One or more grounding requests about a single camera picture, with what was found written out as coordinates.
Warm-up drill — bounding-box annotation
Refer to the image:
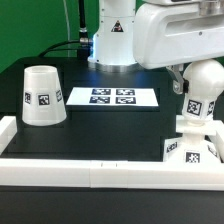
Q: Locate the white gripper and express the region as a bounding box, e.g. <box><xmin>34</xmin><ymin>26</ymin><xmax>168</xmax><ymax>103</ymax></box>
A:
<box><xmin>133</xmin><ymin>0</ymin><xmax>224</xmax><ymax>94</ymax></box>

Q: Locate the white lamp bulb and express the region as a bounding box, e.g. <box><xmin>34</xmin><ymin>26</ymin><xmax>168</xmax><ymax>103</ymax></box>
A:
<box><xmin>182</xmin><ymin>59</ymin><xmax>224</xmax><ymax>126</ymax></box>

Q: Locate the white lamp base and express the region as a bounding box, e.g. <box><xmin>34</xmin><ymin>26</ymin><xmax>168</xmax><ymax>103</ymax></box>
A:
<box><xmin>163</xmin><ymin>115</ymin><xmax>221</xmax><ymax>165</ymax></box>

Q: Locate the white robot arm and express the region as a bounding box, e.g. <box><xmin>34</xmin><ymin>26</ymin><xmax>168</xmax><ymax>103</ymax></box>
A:
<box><xmin>88</xmin><ymin>0</ymin><xmax>224</xmax><ymax>94</ymax></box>

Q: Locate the white lamp shade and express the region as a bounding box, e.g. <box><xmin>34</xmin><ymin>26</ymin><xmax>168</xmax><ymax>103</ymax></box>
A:
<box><xmin>22</xmin><ymin>65</ymin><xmax>67</xmax><ymax>126</ymax></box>

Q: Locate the white marker sheet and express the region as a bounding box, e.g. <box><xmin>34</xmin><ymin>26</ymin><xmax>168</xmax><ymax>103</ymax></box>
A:
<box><xmin>67</xmin><ymin>87</ymin><xmax>158</xmax><ymax>107</ymax></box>

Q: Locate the black thick cable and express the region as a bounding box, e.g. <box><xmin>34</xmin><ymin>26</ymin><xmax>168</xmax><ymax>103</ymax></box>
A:
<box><xmin>77</xmin><ymin>0</ymin><xmax>94</xmax><ymax>60</ymax></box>

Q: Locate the white front fence rail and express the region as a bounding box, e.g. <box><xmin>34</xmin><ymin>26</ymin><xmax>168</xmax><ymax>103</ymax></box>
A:
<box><xmin>0</xmin><ymin>159</ymin><xmax>224</xmax><ymax>191</ymax></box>

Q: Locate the white fence rail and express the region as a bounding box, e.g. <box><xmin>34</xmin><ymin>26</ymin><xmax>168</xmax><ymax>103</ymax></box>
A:
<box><xmin>0</xmin><ymin>116</ymin><xmax>17</xmax><ymax>155</ymax></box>
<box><xmin>0</xmin><ymin>159</ymin><xmax>224</xmax><ymax>191</ymax></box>

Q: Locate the black curved cable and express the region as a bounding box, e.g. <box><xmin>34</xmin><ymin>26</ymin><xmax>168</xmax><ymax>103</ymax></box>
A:
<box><xmin>38</xmin><ymin>40</ymin><xmax>83</xmax><ymax>58</ymax></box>

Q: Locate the thin white cable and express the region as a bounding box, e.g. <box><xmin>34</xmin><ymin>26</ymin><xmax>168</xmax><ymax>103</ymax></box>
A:
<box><xmin>62</xmin><ymin>0</ymin><xmax>72</xmax><ymax>58</ymax></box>

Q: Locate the white left fence rail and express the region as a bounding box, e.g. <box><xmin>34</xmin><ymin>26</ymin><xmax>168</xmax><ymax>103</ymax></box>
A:
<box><xmin>0</xmin><ymin>116</ymin><xmax>17</xmax><ymax>155</ymax></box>

